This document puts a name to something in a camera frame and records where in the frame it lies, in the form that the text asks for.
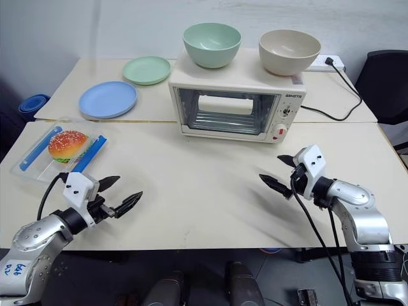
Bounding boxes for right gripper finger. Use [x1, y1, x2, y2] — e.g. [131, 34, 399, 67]
[258, 173, 293, 201]
[277, 154, 300, 169]

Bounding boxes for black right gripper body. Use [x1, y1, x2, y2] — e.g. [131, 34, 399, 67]
[288, 163, 309, 198]

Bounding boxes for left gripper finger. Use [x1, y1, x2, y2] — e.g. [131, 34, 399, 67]
[97, 175, 122, 194]
[113, 191, 144, 219]

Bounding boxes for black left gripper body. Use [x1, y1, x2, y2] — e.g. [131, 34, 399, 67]
[85, 193, 117, 224]

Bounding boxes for clear tray with blue handles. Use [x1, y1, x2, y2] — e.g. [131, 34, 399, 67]
[9, 115, 110, 186]

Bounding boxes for cream toaster oven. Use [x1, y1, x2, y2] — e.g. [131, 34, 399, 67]
[168, 48, 308, 146]

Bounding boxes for glass oven door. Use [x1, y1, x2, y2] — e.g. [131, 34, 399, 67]
[174, 85, 282, 136]

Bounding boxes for toy hamburger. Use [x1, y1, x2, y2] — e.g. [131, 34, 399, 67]
[48, 130, 91, 166]

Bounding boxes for long blue container clip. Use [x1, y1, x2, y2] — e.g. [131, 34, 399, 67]
[19, 124, 64, 171]

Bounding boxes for blue plate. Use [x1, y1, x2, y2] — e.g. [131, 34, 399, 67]
[78, 80, 139, 120]

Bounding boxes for white power strip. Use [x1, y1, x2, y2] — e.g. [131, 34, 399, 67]
[306, 54, 346, 73]

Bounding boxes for beige bowl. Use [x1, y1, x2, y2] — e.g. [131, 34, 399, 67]
[258, 29, 322, 77]

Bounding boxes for green plate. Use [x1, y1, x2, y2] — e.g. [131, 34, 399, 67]
[122, 55, 171, 86]

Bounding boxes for black chair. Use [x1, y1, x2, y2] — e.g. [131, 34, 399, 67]
[354, 50, 408, 126]

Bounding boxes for green bowl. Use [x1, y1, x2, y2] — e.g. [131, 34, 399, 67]
[182, 22, 242, 69]

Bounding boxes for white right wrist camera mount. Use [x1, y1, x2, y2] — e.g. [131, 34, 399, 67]
[292, 144, 328, 201]

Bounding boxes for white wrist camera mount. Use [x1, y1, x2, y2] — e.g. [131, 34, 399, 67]
[292, 144, 328, 201]
[62, 171, 99, 226]

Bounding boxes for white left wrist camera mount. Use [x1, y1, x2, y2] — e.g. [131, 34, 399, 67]
[62, 171, 99, 226]

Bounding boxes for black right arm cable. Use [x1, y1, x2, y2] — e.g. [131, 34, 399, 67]
[289, 177, 353, 306]

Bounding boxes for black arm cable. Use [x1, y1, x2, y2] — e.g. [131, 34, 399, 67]
[289, 177, 353, 306]
[36, 171, 69, 221]

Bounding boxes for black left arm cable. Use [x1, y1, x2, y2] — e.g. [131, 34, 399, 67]
[36, 171, 69, 221]

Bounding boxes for black power cord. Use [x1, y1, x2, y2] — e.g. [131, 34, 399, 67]
[298, 57, 365, 122]

